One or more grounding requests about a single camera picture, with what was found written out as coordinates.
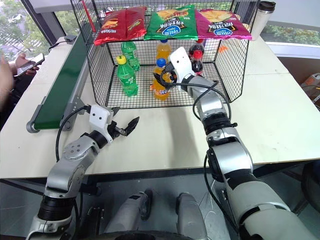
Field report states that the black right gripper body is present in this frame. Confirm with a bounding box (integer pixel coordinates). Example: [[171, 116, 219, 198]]
[[163, 63, 180, 85]]

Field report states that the silver left robot leg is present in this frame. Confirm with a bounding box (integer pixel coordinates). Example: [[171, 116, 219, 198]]
[[102, 188, 154, 237]]

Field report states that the cola bottle red cap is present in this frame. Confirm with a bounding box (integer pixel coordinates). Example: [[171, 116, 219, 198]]
[[187, 49, 205, 77], [189, 39, 205, 57]]

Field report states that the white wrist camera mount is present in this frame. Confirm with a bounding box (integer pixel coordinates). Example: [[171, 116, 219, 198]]
[[88, 104, 115, 145], [167, 47, 196, 85]]

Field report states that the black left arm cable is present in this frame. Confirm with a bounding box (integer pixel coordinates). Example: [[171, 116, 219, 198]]
[[55, 105, 91, 162]]

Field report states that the black wire rack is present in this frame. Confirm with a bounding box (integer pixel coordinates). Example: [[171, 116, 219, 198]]
[[69, 0, 256, 110]]

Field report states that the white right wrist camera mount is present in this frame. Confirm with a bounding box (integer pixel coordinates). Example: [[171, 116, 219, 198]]
[[167, 47, 196, 85]]

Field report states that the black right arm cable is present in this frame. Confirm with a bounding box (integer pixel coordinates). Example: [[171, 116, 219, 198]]
[[161, 66, 238, 131]]

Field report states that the orange soda bottle blue cap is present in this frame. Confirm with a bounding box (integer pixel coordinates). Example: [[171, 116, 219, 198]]
[[155, 39, 172, 63], [149, 58, 173, 101]]

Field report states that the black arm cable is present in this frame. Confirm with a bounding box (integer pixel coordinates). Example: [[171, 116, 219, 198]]
[[161, 66, 238, 131], [55, 105, 91, 162]]

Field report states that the person's hand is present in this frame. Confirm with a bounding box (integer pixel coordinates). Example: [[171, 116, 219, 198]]
[[13, 52, 41, 76]]

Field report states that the black smartphone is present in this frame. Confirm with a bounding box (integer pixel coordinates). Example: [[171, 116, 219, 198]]
[[14, 52, 46, 77]]

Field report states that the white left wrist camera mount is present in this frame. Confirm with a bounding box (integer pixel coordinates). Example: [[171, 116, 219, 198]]
[[88, 104, 115, 145]]

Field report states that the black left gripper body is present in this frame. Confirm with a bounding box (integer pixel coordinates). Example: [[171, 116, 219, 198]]
[[107, 120, 126, 139]]

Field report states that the pink chips bag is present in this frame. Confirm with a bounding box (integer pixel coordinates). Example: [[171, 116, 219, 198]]
[[194, 8, 253, 41]]

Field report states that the white tumbler black lid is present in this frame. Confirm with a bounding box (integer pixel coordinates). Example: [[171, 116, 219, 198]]
[[249, 0, 277, 42]]

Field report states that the silver right robot leg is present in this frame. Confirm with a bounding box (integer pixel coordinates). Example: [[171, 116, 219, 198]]
[[174, 191, 208, 238]]

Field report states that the red chips bag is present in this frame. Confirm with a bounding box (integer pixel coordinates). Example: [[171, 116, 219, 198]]
[[93, 6, 148, 46]]

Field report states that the green soda bottle yellow cap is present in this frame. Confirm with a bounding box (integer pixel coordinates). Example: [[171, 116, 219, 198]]
[[116, 55, 139, 97]]

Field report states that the silver robot leg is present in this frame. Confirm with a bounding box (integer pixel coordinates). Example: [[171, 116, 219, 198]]
[[102, 188, 154, 237], [174, 191, 208, 238]]

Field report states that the green chips bag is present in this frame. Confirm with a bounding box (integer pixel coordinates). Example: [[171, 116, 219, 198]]
[[143, 4, 199, 41]]

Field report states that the orange and grey box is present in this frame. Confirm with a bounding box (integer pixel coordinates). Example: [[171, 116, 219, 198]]
[[299, 72, 320, 111]]

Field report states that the green conveyor belt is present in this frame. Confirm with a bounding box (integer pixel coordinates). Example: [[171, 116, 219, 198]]
[[26, 31, 89, 133]]

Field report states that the dark rounded robot torso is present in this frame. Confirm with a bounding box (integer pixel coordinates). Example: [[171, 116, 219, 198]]
[[98, 231, 201, 240]]

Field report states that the red rod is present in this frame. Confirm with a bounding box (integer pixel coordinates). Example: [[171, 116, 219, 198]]
[[80, 0, 97, 33]]

